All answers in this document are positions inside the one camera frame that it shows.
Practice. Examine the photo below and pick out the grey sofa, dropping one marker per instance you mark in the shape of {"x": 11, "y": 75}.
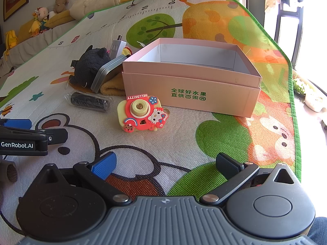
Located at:
{"x": 30, "y": 48}

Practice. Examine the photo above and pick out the yellow duck plush doll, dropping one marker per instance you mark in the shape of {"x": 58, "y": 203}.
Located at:
{"x": 39, "y": 17}

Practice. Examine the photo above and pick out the small green potted plant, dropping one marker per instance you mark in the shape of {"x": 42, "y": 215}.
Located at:
{"x": 301, "y": 86}

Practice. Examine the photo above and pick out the printed cartoon play mat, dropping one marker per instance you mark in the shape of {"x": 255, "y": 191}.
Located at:
{"x": 178, "y": 137}

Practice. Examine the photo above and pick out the brown bunny plush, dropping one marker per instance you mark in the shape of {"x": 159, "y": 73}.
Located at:
{"x": 60, "y": 3}

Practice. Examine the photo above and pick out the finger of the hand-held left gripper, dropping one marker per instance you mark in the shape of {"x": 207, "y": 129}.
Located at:
{"x": 18, "y": 123}
{"x": 57, "y": 135}

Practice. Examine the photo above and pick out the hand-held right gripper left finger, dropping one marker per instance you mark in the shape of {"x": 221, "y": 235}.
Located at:
{"x": 103, "y": 167}

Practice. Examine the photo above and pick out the cream plush bolster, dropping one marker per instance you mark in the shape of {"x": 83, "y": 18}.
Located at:
{"x": 94, "y": 3}

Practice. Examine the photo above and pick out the pink cartoon toy camera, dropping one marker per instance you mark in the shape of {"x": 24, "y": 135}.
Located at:
{"x": 139, "y": 107}

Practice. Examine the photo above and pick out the person's leg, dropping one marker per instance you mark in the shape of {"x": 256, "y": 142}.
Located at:
{"x": 318, "y": 232}

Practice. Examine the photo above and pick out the mustard cushion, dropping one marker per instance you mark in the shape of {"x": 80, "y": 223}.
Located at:
{"x": 25, "y": 29}

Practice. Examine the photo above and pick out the black roll in plastic wrap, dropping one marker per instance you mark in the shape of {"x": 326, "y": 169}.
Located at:
{"x": 86, "y": 102}

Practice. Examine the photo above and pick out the small cartoon girl doll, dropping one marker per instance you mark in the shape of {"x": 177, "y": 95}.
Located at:
{"x": 127, "y": 51}

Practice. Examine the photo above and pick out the white battery charger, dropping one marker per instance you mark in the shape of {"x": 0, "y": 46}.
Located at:
{"x": 116, "y": 48}

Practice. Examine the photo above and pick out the black plush toy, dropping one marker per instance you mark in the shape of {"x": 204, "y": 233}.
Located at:
{"x": 86, "y": 63}

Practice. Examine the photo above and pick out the black window frame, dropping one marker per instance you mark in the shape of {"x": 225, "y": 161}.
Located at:
{"x": 283, "y": 17}

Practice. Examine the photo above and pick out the small yellow plush toy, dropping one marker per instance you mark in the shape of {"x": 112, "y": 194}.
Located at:
{"x": 10, "y": 39}

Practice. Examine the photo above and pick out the grey metal tin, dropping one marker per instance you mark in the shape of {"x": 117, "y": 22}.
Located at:
{"x": 107, "y": 72}

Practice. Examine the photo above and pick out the pink cardboard box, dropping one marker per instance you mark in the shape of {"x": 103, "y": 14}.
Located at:
{"x": 153, "y": 89}

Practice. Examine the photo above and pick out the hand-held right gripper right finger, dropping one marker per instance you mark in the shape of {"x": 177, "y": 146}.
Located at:
{"x": 226, "y": 167}

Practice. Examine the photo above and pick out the white plant pot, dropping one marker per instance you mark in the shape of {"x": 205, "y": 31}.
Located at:
{"x": 316, "y": 102}

